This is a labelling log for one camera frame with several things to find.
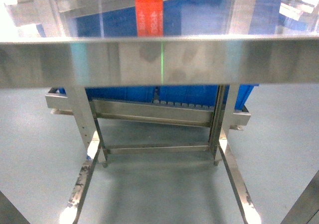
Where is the blue bin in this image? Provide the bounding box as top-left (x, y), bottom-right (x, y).
top-left (85, 86), bottom-right (156, 103)
top-left (159, 84), bottom-right (259, 110)

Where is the front left blue bin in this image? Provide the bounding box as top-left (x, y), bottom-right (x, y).
top-left (85, 86), bottom-right (156, 103)

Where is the stainless steel rack frame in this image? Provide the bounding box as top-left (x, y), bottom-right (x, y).
top-left (0, 0), bottom-right (319, 224)

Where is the front right blue bin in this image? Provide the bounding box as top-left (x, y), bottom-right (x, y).
top-left (159, 84), bottom-right (259, 110)

